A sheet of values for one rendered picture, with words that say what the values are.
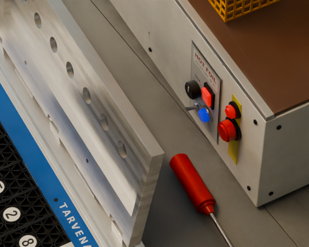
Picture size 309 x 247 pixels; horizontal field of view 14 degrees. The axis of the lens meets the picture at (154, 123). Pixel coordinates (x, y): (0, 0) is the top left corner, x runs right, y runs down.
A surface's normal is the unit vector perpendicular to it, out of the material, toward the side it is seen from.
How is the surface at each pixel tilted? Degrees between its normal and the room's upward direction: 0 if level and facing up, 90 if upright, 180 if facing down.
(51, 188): 0
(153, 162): 90
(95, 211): 0
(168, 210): 0
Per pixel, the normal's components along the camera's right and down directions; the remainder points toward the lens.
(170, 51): -0.88, 0.37
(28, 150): 0.00, -0.62
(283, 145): 0.47, 0.69
